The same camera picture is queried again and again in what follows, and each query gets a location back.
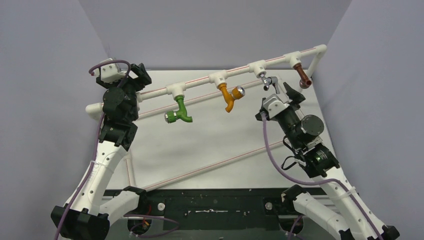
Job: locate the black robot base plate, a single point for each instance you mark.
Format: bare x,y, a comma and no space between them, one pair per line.
210,210

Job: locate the chrome metal faucet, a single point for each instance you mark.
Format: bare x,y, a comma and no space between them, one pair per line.
269,81

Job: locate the white pvc pipe frame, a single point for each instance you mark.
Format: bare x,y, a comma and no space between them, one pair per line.
218,150

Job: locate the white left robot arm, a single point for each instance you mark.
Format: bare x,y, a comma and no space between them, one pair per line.
84,216

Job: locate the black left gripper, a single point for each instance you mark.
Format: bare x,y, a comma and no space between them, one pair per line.
144,79

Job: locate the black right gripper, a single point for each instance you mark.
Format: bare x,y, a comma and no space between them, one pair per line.
285,99

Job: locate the brown plastic faucet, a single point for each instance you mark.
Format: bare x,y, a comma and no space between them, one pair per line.
305,82

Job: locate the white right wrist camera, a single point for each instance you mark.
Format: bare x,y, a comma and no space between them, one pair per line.
271,106

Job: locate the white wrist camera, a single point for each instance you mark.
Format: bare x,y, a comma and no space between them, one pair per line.
271,106
109,70

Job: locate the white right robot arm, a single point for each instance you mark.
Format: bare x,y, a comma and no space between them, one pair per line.
327,198

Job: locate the orange plastic faucet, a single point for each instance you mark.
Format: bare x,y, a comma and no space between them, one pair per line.
236,93

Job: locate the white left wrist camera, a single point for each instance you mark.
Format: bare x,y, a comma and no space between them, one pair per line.
109,70

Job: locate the green plastic faucet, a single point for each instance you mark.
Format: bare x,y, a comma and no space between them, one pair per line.
172,116

